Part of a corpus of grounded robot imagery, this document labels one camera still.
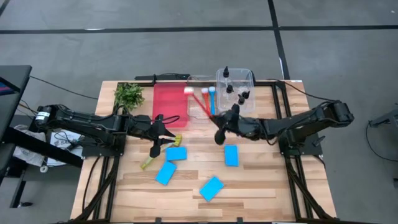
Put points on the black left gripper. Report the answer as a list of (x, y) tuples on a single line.
[(149, 127)]

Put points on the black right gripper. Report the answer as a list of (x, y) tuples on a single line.
[(242, 127)]

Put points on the yellow-green dish brush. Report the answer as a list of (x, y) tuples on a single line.
[(178, 140)]

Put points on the blue sponge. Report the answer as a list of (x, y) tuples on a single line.
[(176, 153), (165, 173), (211, 188), (231, 155)]

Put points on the blue dish brush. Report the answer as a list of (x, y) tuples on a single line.
[(212, 90)]

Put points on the red dish brush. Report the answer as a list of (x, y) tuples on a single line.
[(204, 91), (188, 90)]

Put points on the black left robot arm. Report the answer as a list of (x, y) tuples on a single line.
[(93, 124)]

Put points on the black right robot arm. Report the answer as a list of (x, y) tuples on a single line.
[(311, 119)]

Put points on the narrow clear plastic bin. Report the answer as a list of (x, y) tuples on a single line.
[(196, 109)]

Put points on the red plastic bin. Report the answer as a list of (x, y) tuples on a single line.
[(169, 99)]

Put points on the large clear plastic bin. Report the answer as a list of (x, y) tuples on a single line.
[(248, 77)]

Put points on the green potted plant white pot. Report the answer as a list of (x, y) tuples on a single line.
[(129, 96)]

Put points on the white printed bag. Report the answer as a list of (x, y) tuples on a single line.
[(57, 155)]

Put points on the white tape roll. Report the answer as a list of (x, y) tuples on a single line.
[(40, 169)]

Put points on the gray crumpled bag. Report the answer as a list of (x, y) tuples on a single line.
[(28, 154)]

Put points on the black side desk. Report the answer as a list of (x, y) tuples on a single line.
[(12, 109)]

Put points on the black floor stand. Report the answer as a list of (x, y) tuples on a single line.
[(385, 119)]

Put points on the monitor screen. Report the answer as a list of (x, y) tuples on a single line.
[(4, 87)]

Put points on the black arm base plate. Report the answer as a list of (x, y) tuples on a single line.
[(306, 149), (102, 152)]

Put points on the black aluminium table frame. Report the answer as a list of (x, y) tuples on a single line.
[(111, 186)]

